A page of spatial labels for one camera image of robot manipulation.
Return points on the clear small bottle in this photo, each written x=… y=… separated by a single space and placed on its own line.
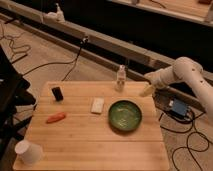
x=120 y=78

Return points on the blue power box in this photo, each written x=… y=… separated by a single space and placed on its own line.
x=178 y=108

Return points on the green round plate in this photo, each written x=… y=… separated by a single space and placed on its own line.
x=124 y=115

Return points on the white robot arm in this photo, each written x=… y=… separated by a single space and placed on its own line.
x=184 y=70

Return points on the black chair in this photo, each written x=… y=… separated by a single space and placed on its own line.
x=13 y=93

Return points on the orange carrot toy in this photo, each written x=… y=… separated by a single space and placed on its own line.
x=55 y=118

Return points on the white object on rail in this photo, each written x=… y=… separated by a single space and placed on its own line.
x=58 y=15

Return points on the white sponge block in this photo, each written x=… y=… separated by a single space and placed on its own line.
x=97 y=105

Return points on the black eraser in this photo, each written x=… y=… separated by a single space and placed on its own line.
x=57 y=93

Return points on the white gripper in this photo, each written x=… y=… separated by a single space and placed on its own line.
x=156 y=82

